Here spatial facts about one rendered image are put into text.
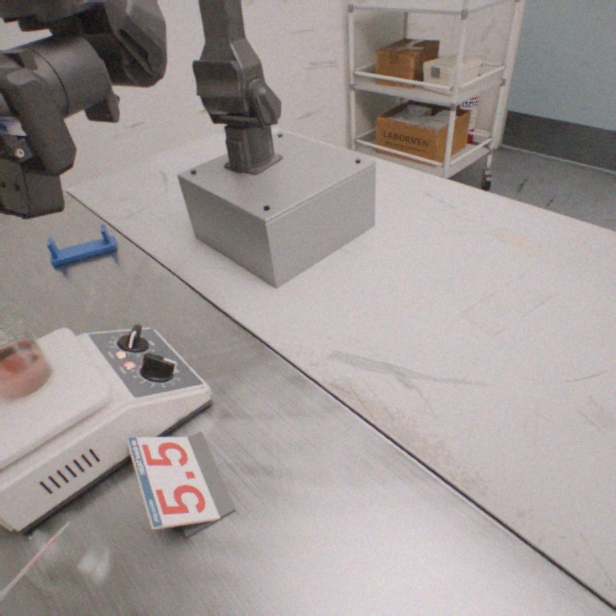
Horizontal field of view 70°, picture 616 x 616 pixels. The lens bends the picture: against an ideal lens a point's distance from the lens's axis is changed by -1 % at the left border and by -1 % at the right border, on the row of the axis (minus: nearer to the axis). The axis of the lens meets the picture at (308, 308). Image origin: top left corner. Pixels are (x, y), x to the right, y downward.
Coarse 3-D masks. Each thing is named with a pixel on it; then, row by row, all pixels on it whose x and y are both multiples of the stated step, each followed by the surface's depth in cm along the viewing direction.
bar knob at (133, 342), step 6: (138, 324) 47; (132, 330) 46; (138, 330) 46; (126, 336) 47; (132, 336) 45; (138, 336) 46; (120, 342) 46; (126, 342) 46; (132, 342) 45; (138, 342) 47; (144, 342) 47; (120, 348) 45; (126, 348) 45; (132, 348) 45; (138, 348) 46; (144, 348) 46
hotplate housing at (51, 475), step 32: (96, 352) 43; (96, 416) 37; (128, 416) 39; (160, 416) 41; (64, 448) 36; (96, 448) 38; (128, 448) 40; (0, 480) 33; (32, 480) 35; (64, 480) 37; (96, 480) 40; (0, 512) 34; (32, 512) 36
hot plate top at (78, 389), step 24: (48, 336) 43; (72, 336) 42; (72, 360) 40; (72, 384) 38; (96, 384) 38; (0, 408) 36; (24, 408) 36; (48, 408) 36; (72, 408) 36; (96, 408) 36; (0, 432) 35; (24, 432) 34; (48, 432) 34; (0, 456) 33
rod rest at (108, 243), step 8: (104, 224) 70; (104, 232) 68; (48, 240) 68; (96, 240) 71; (104, 240) 71; (112, 240) 71; (48, 248) 67; (56, 248) 69; (64, 248) 70; (72, 248) 70; (80, 248) 70; (88, 248) 70; (96, 248) 69; (104, 248) 70; (112, 248) 70; (56, 256) 68; (64, 256) 69; (72, 256) 68; (80, 256) 69; (88, 256) 69; (56, 264) 68
